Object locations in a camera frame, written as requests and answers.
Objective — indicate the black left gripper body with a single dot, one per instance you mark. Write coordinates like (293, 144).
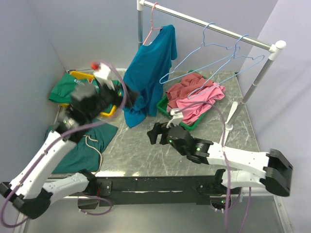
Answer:
(107, 97)

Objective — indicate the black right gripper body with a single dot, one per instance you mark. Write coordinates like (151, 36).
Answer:
(183, 152)

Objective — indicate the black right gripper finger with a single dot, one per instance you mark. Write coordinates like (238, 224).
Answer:
(154, 132)
(164, 135)

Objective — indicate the teal blue t shirt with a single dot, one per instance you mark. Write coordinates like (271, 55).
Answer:
(150, 64)

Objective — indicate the pink wire hanger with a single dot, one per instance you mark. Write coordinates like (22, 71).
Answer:
(152, 24)

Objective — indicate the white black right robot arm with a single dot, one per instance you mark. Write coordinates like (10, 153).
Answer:
(240, 168)

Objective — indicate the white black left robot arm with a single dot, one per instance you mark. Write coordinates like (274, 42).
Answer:
(28, 192)

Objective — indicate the pink t shirt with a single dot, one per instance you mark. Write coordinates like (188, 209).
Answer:
(207, 94)

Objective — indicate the green printed t shirt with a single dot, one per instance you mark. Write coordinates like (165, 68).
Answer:
(61, 93)

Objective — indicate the maroon t shirt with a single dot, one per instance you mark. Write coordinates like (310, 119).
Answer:
(190, 82)

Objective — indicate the yellow plastic tray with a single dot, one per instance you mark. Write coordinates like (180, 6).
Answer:
(109, 112)

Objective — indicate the green plastic tray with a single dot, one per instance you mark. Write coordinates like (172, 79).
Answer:
(162, 107)

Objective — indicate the dark green shorts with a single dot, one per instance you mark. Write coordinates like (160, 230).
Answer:
(87, 154)

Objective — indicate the silver white clothes rack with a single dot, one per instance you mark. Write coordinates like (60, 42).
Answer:
(274, 50)

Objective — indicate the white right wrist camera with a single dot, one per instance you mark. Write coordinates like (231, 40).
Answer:
(177, 117)

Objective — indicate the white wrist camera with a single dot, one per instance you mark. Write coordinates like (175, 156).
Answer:
(177, 117)
(102, 74)

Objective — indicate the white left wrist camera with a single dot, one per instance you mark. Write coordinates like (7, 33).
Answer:
(102, 74)

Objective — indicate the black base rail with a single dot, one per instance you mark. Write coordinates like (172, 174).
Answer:
(158, 190)

